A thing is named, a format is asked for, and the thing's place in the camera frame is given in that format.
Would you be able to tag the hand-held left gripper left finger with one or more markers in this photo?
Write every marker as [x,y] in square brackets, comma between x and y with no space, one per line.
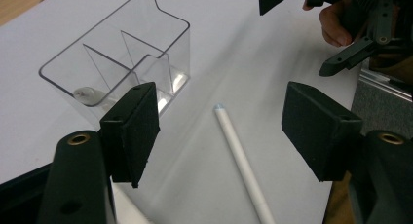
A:
[130,136]

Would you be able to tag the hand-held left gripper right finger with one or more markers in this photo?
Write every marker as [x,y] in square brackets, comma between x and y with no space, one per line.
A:
[319,133]

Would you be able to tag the white pen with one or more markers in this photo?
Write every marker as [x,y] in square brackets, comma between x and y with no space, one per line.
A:
[242,165]

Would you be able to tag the clear plastic organizer box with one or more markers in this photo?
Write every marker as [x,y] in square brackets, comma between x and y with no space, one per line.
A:
[130,26]

